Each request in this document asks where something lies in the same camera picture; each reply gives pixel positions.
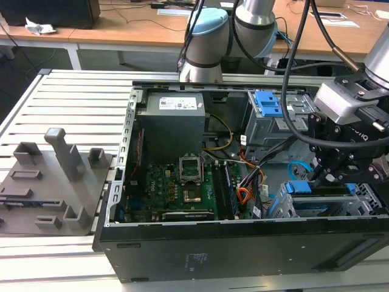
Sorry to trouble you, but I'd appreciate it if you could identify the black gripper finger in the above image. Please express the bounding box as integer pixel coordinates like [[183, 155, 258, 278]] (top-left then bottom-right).
[[312, 151, 335, 189], [331, 151, 371, 184]]

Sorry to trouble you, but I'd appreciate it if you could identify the blue disk wire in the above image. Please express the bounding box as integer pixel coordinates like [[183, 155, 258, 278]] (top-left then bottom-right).
[[287, 160, 314, 182]]

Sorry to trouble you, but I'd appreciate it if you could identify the hard disk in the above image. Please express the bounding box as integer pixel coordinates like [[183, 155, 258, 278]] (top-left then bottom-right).
[[270, 181, 359, 218]]

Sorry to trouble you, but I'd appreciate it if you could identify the metal disk bay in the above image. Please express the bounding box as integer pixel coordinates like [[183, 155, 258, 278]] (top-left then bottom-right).
[[266, 181, 384, 218]]

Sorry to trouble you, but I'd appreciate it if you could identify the metal drive cage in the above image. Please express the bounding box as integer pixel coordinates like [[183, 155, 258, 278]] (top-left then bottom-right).
[[244, 89, 320, 159]]

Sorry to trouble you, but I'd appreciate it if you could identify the blue plastic latch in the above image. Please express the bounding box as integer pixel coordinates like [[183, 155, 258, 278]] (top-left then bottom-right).
[[255, 90, 285, 118]]

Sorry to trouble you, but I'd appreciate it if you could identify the RAM stick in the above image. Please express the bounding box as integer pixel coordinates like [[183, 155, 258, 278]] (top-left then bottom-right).
[[224, 162, 241, 218]]

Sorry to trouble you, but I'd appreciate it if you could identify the white paper sheet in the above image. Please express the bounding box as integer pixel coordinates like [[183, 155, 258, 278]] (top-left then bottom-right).
[[322, 18, 360, 29], [157, 8, 190, 16]]

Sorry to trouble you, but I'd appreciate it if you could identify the metal socket cover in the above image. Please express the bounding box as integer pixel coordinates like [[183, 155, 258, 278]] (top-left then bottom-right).
[[179, 154, 203, 183]]

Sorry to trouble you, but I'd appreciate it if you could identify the CPU socket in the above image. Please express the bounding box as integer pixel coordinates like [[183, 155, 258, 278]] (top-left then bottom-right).
[[182, 187, 203, 204]]

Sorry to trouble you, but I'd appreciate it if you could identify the black PC case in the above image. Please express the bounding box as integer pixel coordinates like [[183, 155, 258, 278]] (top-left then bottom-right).
[[92, 79, 389, 283]]

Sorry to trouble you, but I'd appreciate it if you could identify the black graphics card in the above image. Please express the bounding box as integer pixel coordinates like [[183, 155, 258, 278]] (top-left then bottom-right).
[[162, 210, 215, 221]]

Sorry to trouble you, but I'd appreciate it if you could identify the grey power supply unit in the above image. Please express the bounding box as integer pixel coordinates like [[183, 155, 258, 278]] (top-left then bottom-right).
[[135, 92, 205, 153]]

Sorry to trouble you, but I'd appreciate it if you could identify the green motherboard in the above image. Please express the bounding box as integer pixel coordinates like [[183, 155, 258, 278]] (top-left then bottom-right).
[[126, 158, 253, 221]]

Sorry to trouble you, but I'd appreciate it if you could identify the wooden desk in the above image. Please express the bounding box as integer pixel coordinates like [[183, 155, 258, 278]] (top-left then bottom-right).
[[0, 0, 389, 63]]

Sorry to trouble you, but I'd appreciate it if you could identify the grey parts rack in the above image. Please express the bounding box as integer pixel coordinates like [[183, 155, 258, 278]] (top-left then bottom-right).
[[0, 127, 118, 236]]

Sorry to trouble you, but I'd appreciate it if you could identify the black box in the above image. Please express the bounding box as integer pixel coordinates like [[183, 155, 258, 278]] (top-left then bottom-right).
[[0, 0, 102, 30]]

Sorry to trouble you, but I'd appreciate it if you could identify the crumpled white paper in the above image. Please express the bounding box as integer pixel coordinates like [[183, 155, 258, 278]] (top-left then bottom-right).
[[24, 17, 57, 35]]

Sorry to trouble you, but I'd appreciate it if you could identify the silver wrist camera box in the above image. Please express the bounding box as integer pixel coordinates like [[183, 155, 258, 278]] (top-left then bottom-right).
[[312, 81, 378, 125]]

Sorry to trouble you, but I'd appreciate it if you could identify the black wire bundle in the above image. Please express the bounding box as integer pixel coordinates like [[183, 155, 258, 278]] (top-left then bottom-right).
[[238, 135, 305, 191]]

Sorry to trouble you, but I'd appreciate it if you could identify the orange wire bundle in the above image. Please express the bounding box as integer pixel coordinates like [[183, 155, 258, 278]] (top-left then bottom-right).
[[236, 186, 256, 207]]

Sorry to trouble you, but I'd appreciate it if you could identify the thin black cable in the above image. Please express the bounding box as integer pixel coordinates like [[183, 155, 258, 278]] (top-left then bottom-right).
[[232, 0, 346, 72]]

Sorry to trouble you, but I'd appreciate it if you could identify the thick black cable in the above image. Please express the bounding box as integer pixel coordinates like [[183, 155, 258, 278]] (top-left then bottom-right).
[[281, 0, 389, 150]]

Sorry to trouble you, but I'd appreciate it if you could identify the black cable with brown sleeve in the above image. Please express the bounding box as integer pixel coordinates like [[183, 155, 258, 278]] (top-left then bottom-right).
[[309, 0, 365, 73]]

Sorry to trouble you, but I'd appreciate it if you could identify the yellow wire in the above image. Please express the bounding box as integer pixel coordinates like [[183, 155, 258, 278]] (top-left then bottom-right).
[[202, 112, 234, 151]]

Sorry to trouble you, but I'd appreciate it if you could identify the blue cable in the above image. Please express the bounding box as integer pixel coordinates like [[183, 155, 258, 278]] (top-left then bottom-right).
[[278, 30, 296, 63]]

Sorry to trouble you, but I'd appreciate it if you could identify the thin red wire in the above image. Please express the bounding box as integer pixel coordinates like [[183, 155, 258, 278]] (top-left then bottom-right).
[[127, 129, 145, 184]]

